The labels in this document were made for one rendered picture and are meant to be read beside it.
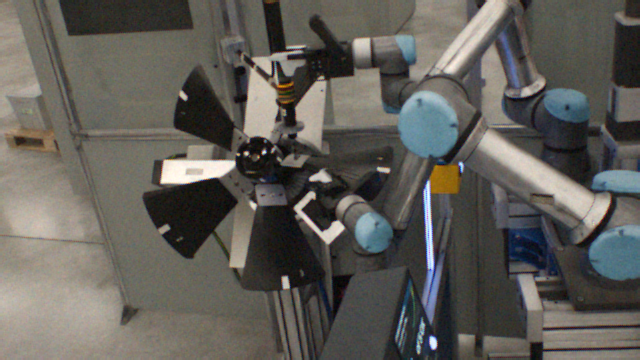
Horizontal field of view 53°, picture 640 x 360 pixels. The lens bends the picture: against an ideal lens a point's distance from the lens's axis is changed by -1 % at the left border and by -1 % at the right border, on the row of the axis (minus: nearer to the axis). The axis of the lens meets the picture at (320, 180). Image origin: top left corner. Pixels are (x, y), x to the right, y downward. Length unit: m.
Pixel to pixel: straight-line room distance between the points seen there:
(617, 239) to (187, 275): 2.22
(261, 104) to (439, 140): 1.00
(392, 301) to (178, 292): 2.21
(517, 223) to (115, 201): 1.84
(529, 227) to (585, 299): 0.54
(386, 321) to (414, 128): 0.38
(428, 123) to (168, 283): 2.18
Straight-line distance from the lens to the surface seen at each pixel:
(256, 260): 1.68
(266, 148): 1.73
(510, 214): 1.91
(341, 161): 1.72
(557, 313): 1.49
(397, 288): 1.08
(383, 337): 0.99
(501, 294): 2.74
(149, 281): 3.23
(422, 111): 1.19
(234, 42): 2.23
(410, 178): 1.43
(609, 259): 1.28
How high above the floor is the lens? 1.89
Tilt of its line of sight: 25 degrees down
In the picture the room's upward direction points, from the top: 8 degrees counter-clockwise
